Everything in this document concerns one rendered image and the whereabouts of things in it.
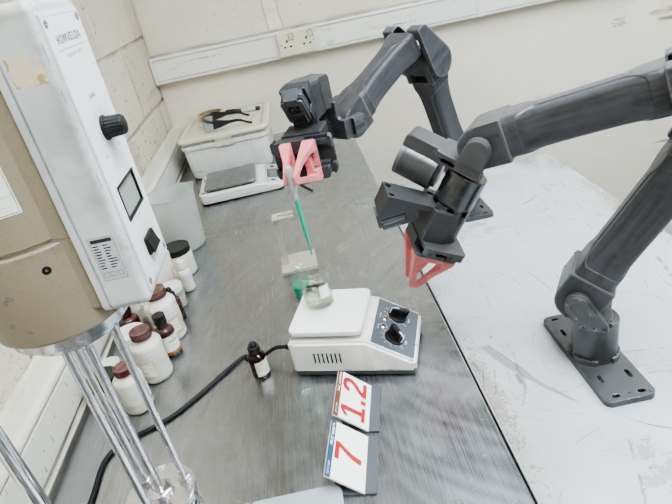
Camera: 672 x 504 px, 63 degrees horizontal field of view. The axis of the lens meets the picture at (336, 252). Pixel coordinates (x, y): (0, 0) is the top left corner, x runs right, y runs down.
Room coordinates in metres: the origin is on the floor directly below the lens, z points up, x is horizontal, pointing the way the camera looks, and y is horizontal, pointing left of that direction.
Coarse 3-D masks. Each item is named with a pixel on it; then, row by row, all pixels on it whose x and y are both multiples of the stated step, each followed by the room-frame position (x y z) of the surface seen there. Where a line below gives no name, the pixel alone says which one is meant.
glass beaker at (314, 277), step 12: (300, 264) 0.79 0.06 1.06; (312, 264) 0.80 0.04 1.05; (324, 264) 0.78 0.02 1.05; (300, 276) 0.76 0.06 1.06; (312, 276) 0.75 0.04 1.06; (324, 276) 0.75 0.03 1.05; (312, 288) 0.75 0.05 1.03; (324, 288) 0.75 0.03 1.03; (312, 300) 0.75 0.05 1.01; (324, 300) 0.75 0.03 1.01
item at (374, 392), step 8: (352, 376) 0.65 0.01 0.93; (336, 384) 0.62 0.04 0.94; (368, 384) 0.64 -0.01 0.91; (368, 392) 0.63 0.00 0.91; (376, 392) 0.63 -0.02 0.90; (368, 400) 0.61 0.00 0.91; (376, 400) 0.61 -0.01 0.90; (368, 408) 0.60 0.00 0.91; (376, 408) 0.59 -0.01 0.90; (336, 416) 0.56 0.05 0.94; (368, 416) 0.58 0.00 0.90; (376, 416) 0.58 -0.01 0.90; (344, 424) 0.57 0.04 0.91; (352, 424) 0.56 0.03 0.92; (368, 424) 0.57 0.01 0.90; (376, 424) 0.56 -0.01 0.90; (360, 432) 0.56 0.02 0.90; (368, 432) 0.56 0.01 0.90
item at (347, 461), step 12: (336, 432) 0.53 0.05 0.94; (348, 432) 0.54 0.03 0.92; (336, 444) 0.52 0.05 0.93; (348, 444) 0.52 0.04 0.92; (360, 444) 0.53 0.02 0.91; (336, 456) 0.50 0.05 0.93; (348, 456) 0.50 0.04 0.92; (360, 456) 0.51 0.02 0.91; (336, 468) 0.48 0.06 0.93; (348, 468) 0.49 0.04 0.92; (360, 468) 0.49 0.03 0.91; (348, 480) 0.47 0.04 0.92; (360, 480) 0.47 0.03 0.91
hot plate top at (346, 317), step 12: (360, 288) 0.79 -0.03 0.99; (336, 300) 0.77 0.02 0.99; (348, 300) 0.76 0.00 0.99; (360, 300) 0.76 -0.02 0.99; (300, 312) 0.76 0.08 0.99; (312, 312) 0.75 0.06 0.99; (324, 312) 0.74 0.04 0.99; (336, 312) 0.74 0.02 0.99; (348, 312) 0.73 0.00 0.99; (360, 312) 0.72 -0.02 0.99; (300, 324) 0.72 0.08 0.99; (312, 324) 0.72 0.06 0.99; (324, 324) 0.71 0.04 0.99; (336, 324) 0.70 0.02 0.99; (348, 324) 0.70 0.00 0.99; (360, 324) 0.69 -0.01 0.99; (300, 336) 0.70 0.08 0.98; (312, 336) 0.70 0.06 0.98
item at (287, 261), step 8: (272, 216) 1.09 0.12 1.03; (280, 216) 1.09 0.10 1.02; (288, 216) 1.07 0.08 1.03; (280, 232) 1.08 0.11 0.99; (280, 240) 1.08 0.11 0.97; (280, 248) 1.08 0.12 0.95; (288, 256) 1.11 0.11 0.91; (296, 256) 1.11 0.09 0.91; (304, 256) 1.10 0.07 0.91; (312, 256) 1.09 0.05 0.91; (288, 264) 1.08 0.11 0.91
